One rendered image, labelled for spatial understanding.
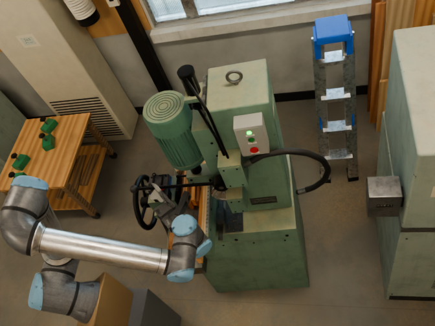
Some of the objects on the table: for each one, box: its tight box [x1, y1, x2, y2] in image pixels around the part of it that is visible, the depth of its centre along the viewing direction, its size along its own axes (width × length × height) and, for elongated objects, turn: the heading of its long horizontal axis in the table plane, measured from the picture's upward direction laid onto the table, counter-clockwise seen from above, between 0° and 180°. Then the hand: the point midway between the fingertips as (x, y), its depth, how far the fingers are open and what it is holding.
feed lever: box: [129, 174, 229, 193], centre depth 173 cm, size 36×5×32 cm
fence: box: [205, 185, 213, 249], centre depth 195 cm, size 60×2×6 cm, turn 9°
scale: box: [205, 186, 210, 234], centre depth 193 cm, size 50×1×1 cm, turn 9°
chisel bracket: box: [186, 163, 214, 184], centre depth 192 cm, size 7×14×8 cm, turn 99°
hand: (158, 191), depth 181 cm, fingers open, 14 cm apart
